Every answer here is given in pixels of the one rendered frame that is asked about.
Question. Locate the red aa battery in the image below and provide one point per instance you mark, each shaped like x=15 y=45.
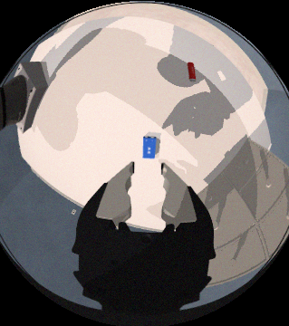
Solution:
x=191 y=72

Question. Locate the beige chest of drawers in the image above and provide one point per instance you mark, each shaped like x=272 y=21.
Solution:
x=267 y=257

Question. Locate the blue nine-volt battery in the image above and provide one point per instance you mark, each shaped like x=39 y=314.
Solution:
x=149 y=146

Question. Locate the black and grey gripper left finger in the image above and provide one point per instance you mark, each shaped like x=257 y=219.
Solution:
x=106 y=208

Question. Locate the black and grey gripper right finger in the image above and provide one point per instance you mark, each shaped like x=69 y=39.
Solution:
x=183 y=208

